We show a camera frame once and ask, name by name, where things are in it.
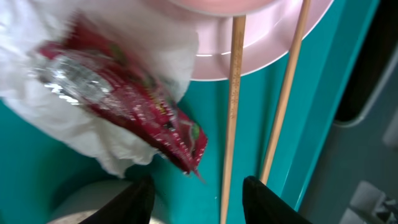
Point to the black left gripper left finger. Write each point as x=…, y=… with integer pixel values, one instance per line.
x=133, y=205

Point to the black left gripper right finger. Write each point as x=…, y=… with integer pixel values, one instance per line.
x=262, y=206

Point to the grey bowl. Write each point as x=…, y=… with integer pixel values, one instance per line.
x=89, y=199

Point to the red snack wrapper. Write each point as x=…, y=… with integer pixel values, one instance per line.
x=91, y=71

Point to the white napkin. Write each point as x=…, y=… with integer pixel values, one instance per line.
x=167, y=49

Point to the right wooden chopstick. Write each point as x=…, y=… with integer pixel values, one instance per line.
x=285, y=91

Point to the large pink plate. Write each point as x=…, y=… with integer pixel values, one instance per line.
x=268, y=37

